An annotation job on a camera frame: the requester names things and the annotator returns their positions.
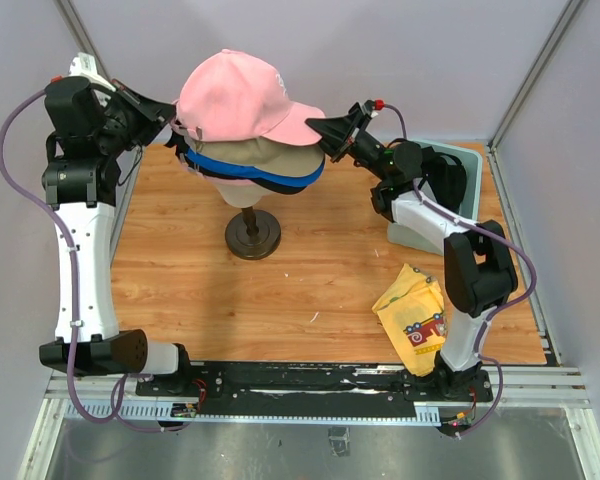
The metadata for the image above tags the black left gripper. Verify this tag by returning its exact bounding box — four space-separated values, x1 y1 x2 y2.
95 78 178 156

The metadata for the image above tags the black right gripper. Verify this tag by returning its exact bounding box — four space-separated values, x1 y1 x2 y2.
301 111 390 184

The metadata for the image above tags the blue cap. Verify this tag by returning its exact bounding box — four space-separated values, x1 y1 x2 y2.
181 149 325 188

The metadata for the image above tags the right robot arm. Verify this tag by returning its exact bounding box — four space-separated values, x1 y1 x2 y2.
305 100 518 400

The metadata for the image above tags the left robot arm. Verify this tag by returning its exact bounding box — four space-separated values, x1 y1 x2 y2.
39 76 194 396

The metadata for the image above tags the cream mannequin head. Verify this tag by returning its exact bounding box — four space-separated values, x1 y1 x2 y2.
212 183 274 208

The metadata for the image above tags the light teal plastic bin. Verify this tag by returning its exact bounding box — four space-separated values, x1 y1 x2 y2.
385 139 484 257

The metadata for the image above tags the yellow printed cloth hat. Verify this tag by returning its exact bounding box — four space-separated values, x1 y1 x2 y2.
372 264 447 377

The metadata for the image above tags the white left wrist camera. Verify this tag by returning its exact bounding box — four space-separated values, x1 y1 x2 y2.
49 52 116 97

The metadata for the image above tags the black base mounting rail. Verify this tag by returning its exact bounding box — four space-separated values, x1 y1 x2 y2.
136 361 493 404

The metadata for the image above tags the white cable duct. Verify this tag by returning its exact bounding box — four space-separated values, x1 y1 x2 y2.
64 399 441 426

